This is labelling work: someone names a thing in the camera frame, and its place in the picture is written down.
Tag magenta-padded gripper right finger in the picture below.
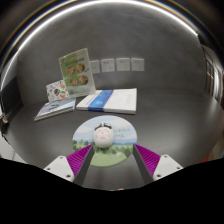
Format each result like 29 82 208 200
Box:
132 143 184 185

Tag green menu sign stand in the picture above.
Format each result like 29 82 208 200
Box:
58 47 97 99

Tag white book with blue band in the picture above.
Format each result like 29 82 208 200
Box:
75 87 138 115

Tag white panda computer mouse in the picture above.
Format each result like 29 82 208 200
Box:
92 122 116 149

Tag white wall sockets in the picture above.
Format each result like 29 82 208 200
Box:
89 57 146 75

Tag white sticker card stand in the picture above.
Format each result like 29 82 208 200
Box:
45 79 70 103

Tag grey striped book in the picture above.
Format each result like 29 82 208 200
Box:
33 96 77 122

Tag round landscape print mouse pad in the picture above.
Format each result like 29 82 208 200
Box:
72 115 138 168

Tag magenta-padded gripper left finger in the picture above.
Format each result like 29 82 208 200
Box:
43 143 95 187

